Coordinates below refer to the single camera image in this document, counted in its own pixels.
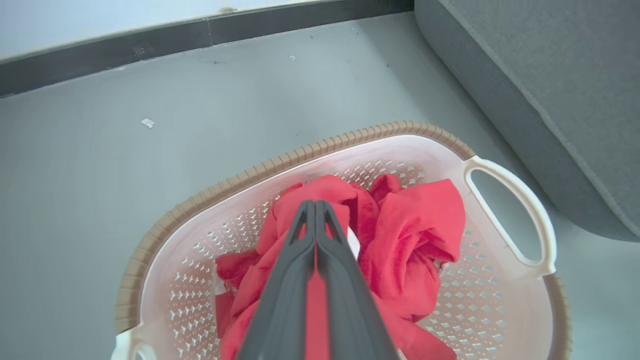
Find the cream perforated basket brown rim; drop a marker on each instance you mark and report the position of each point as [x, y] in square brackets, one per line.
[500, 310]

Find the black baseboard strip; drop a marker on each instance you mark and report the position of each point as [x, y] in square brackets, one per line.
[150, 45]

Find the small white paper scrap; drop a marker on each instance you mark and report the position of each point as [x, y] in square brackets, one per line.
[147, 123]

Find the red garment with white stripes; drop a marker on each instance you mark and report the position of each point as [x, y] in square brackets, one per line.
[410, 235]

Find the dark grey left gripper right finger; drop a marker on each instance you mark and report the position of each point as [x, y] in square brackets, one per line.
[350, 310]

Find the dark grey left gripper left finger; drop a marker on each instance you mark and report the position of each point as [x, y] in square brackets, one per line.
[280, 310]

